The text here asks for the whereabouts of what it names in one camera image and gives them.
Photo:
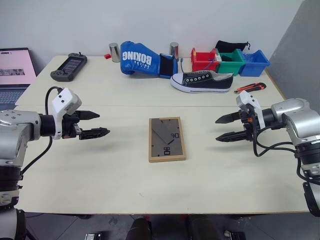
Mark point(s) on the blue boxing glove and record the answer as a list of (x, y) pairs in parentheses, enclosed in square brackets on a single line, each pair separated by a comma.
[(136, 60)]

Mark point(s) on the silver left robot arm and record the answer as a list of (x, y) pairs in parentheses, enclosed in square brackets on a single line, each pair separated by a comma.
[(15, 130)]

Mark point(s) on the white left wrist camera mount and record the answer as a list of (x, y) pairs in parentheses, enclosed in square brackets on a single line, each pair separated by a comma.
[(65, 100)]

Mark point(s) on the black white canvas sneaker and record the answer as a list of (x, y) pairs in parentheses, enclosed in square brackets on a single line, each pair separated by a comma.
[(202, 82)]

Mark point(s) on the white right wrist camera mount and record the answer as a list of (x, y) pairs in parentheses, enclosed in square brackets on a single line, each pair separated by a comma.
[(246, 98)]

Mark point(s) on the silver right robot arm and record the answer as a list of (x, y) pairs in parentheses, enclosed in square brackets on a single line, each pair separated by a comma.
[(292, 112)]

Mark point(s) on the wooden picture frame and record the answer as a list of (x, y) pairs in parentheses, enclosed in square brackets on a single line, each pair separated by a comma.
[(167, 140)]

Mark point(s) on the small red block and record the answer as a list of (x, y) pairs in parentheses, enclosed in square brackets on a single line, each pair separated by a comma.
[(107, 56)]

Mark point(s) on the dark robot torso part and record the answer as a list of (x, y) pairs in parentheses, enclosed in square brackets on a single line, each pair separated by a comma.
[(11, 225)]

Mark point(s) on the orange black utility knife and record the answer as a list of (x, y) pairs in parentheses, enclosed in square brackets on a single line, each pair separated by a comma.
[(251, 87)]

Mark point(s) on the green plastic bin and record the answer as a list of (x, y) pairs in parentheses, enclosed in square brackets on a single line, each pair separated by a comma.
[(230, 63)]

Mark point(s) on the grey handheld game console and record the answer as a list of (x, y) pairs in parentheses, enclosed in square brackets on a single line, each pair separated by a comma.
[(68, 67)]

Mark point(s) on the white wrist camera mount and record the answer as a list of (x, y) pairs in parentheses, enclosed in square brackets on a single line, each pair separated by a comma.
[(246, 98), (65, 100)]

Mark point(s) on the red plastic bin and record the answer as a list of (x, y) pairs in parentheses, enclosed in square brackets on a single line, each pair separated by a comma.
[(202, 60)]

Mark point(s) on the silver metal cylinder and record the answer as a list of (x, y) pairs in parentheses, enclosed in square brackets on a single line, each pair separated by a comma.
[(114, 52), (174, 50)]

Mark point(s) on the laptop with pink screen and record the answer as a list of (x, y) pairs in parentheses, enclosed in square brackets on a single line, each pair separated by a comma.
[(13, 72)]

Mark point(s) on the blue plastic bin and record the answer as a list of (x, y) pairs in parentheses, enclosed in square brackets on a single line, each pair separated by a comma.
[(253, 65)]

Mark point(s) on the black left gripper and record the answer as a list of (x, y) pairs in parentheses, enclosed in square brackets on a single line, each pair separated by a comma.
[(68, 125)]

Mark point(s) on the dark rounded shape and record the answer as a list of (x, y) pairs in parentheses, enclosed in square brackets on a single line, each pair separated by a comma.
[(140, 228)]

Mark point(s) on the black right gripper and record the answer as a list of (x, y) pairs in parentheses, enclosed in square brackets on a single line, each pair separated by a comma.
[(250, 125)]

